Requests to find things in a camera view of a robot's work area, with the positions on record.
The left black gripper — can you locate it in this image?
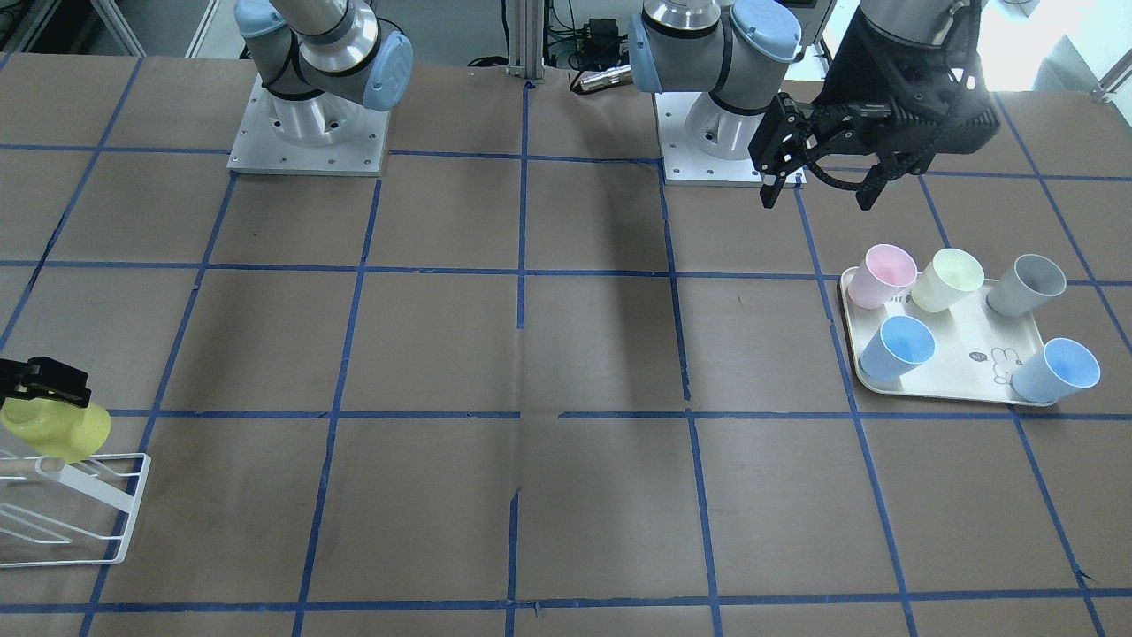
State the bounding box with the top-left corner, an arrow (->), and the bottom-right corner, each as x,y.
748,9 -> 1001,210

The yellow plastic cup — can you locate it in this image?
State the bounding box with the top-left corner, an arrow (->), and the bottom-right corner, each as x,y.
1,398 -> 111,464

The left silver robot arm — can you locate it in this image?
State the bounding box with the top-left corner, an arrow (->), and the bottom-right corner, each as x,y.
627,1 -> 1001,210

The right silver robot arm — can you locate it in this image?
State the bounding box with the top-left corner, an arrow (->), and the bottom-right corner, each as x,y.
3,1 -> 409,418

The pink cup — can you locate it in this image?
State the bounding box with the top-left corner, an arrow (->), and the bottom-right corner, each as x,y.
846,243 -> 919,308

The pale green cup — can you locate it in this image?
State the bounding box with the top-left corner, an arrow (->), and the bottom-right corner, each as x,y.
910,249 -> 985,313

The blue cup on tray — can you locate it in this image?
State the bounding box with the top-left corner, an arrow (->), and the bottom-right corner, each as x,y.
858,315 -> 937,382

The grey cup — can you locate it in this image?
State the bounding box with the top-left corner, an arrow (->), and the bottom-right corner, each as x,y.
986,253 -> 1067,319

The blue cup near tray edge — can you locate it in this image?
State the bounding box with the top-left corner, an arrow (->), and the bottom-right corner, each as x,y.
1011,337 -> 1101,403

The white wire cup rack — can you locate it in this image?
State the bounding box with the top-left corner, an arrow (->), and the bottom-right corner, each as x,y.
1,451 -> 152,570

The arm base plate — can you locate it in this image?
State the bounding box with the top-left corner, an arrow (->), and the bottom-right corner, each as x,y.
654,92 -> 763,187
228,76 -> 391,178

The aluminium frame post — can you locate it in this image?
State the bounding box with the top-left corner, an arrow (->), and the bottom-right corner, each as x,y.
504,0 -> 547,85

